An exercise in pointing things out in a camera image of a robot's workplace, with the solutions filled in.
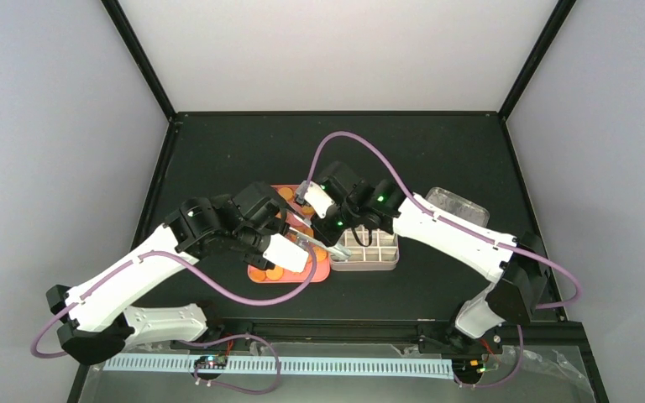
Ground silver metal tongs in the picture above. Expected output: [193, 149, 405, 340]
[286, 209, 352, 260]

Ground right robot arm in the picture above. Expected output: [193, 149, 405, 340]
[295, 161, 548, 352]

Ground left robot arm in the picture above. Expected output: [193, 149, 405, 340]
[46, 182, 309, 365]

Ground round orange cookie top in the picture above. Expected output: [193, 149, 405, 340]
[277, 186, 295, 202]

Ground round orange cookie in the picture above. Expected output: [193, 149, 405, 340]
[266, 265, 285, 281]
[277, 186, 295, 202]

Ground pink plastic tray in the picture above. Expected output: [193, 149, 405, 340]
[247, 185, 332, 285]

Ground metal tin with white dividers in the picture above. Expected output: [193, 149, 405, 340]
[330, 227, 400, 272]

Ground orange cookie bottom left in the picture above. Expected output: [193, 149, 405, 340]
[249, 268, 267, 282]

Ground round orange cookie bottom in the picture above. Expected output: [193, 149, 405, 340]
[266, 265, 285, 281]

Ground silver tin lid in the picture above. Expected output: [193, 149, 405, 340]
[425, 187, 490, 228]

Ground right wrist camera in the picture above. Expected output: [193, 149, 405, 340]
[294, 181, 335, 218]

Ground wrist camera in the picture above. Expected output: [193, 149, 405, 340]
[262, 234, 310, 274]
[294, 181, 335, 218]

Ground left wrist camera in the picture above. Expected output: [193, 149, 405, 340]
[262, 234, 310, 274]

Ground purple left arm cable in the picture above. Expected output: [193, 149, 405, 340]
[30, 244, 319, 360]

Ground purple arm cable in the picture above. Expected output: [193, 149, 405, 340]
[306, 131, 584, 311]
[30, 244, 319, 360]

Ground black front rail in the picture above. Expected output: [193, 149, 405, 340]
[215, 318, 451, 343]

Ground white slotted cable duct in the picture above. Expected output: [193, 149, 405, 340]
[102, 353, 454, 380]

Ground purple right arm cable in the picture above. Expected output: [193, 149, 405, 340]
[306, 131, 584, 311]

